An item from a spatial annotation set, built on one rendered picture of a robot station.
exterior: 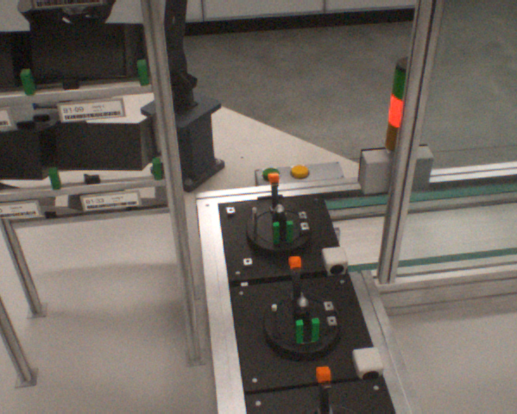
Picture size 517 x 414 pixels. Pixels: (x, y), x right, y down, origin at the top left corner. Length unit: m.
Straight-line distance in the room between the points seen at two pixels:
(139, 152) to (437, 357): 0.71
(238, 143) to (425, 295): 0.74
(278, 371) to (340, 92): 2.79
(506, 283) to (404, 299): 0.22
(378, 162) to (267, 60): 3.01
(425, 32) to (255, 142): 0.94
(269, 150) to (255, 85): 2.05
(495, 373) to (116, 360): 0.73
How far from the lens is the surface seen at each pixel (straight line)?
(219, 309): 1.26
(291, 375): 1.14
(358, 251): 1.43
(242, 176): 1.71
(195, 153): 1.64
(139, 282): 1.46
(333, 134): 3.42
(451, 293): 1.39
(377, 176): 1.15
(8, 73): 0.95
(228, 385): 1.15
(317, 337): 1.15
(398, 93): 1.07
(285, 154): 1.79
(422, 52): 1.01
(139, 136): 1.00
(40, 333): 1.42
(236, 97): 3.73
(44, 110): 1.29
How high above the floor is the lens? 1.90
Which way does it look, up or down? 41 degrees down
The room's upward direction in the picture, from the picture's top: 1 degrees counter-clockwise
